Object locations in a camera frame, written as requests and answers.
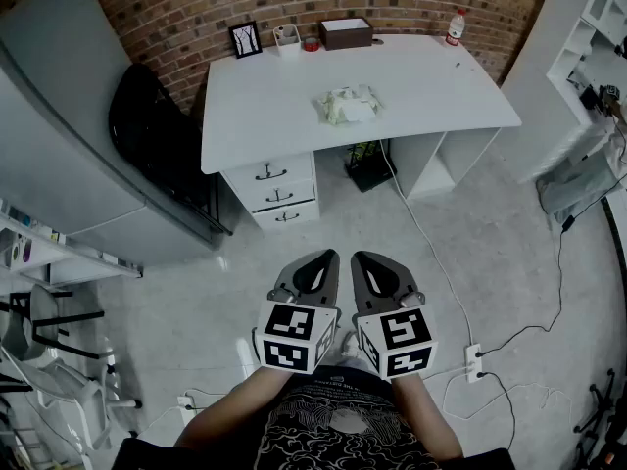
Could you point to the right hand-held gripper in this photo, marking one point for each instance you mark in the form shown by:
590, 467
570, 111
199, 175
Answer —
401, 333

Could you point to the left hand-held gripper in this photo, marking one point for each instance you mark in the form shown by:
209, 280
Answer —
294, 333

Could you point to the green wet wipe pack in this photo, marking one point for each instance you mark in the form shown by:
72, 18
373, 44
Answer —
343, 108

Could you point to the person's right forearm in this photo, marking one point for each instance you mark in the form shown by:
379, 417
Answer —
421, 414

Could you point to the person's left forearm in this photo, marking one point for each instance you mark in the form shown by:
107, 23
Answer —
230, 409

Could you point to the person's white shoe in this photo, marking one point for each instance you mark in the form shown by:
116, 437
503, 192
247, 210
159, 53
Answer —
350, 346

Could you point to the person's black printed t-shirt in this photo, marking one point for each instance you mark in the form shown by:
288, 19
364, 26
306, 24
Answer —
343, 438

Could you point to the white desk drawer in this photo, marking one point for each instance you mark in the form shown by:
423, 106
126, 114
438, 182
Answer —
289, 169
299, 213
294, 193

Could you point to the small white power strip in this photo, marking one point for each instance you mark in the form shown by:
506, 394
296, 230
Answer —
185, 402

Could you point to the black router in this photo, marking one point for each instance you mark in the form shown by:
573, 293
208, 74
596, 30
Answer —
370, 174

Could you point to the black power adapter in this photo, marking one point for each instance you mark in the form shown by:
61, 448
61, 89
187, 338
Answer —
568, 222

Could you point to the black tripod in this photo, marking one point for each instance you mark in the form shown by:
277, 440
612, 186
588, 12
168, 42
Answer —
600, 414

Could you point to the white desk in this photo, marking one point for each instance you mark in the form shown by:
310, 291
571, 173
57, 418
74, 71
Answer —
274, 115

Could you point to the white plastic chair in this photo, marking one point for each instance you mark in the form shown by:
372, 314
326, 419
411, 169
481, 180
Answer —
73, 394

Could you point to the black framed grey chair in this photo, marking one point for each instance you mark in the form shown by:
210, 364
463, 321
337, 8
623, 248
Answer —
39, 321

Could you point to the white pen holder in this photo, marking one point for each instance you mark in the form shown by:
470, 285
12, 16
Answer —
288, 47

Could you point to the red tape roll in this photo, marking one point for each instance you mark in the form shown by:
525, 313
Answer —
311, 45

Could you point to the brown open box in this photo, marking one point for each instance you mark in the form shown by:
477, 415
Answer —
348, 39

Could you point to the plastic bottle with red label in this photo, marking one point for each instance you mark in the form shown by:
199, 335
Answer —
455, 30

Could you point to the white shelving unit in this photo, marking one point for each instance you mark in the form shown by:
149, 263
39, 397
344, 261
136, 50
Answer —
568, 61

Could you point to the white wall shelf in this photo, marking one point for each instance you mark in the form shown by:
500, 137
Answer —
73, 262

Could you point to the black picture frame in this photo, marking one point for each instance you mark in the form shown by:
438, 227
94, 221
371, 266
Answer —
246, 39

